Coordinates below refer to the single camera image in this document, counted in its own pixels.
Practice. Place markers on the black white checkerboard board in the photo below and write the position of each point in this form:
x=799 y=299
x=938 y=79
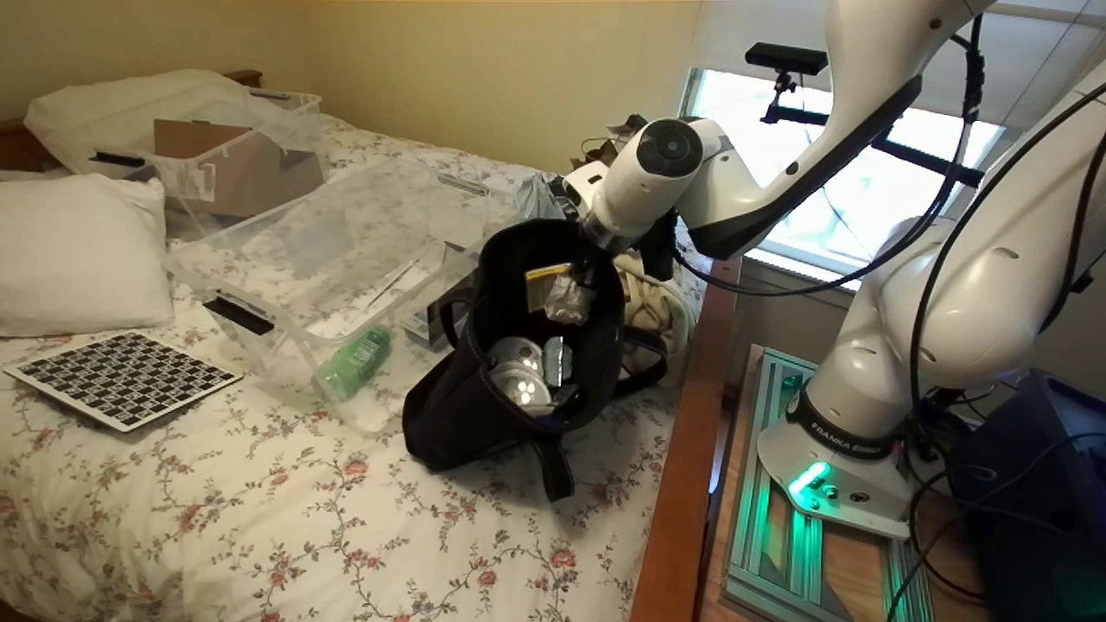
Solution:
x=121 y=379

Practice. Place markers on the brown cardboard box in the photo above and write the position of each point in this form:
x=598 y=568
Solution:
x=245 y=175

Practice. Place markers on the beige crumpled cloth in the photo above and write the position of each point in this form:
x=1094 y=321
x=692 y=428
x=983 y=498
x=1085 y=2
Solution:
x=643 y=305

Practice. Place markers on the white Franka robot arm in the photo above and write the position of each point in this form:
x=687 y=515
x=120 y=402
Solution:
x=981 y=299

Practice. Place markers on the dark blue bag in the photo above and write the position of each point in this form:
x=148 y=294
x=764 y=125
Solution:
x=1039 y=518

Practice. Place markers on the crumpled clear plastic bag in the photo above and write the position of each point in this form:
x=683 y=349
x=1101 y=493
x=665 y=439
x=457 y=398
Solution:
x=540 y=199

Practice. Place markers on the large clear plastic bin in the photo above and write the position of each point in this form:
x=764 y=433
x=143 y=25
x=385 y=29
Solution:
x=346 y=244

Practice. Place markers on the black fabric bag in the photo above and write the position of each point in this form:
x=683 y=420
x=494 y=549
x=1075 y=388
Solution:
x=461 y=417

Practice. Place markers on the teal wooden platform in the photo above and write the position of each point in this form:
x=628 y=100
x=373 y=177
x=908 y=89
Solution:
x=764 y=554

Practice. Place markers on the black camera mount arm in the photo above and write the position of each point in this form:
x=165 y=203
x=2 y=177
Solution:
x=782 y=55

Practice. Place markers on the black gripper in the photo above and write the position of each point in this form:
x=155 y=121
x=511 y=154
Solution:
x=581 y=239

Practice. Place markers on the clear bin with cardboard box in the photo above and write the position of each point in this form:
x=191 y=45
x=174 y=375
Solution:
x=106 y=109

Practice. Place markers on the green bottle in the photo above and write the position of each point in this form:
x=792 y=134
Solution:
x=352 y=364

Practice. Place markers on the wooden headboard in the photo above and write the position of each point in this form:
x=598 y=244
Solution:
x=20 y=149

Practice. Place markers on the shiny silver container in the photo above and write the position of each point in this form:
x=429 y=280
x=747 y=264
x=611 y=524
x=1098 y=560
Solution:
x=557 y=359

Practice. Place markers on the window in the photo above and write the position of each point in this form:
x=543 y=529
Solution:
x=877 y=218

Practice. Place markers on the wooden bed frame rail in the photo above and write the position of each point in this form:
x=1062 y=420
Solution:
x=679 y=494

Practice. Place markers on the floral bedspread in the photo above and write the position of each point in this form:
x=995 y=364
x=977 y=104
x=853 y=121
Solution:
x=231 y=518

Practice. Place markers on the white pillow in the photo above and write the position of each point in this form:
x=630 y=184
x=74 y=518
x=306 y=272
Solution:
x=74 y=253

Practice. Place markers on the silver metal can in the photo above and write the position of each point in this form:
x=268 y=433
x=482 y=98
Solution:
x=519 y=385

